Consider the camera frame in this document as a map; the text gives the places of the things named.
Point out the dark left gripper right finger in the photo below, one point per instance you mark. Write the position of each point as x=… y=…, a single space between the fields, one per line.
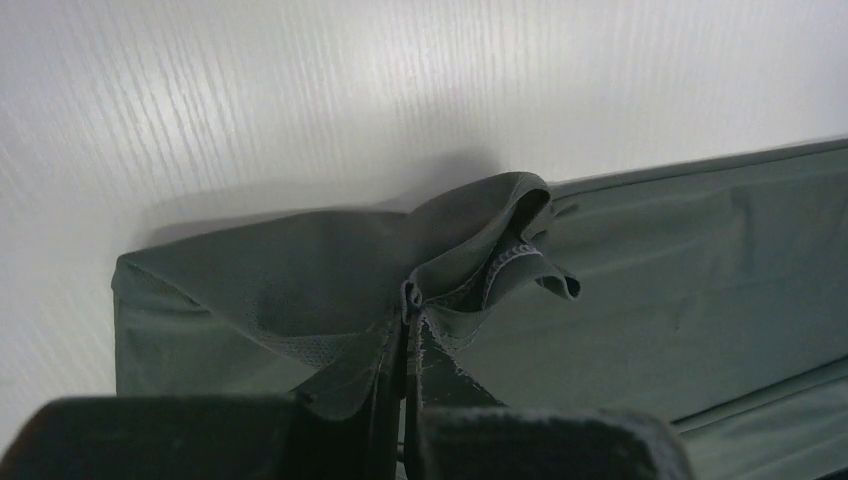
x=456 y=429

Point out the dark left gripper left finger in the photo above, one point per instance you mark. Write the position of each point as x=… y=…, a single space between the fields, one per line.
x=341 y=423

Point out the dark grey t-shirt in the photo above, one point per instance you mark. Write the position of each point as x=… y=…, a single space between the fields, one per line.
x=711 y=294

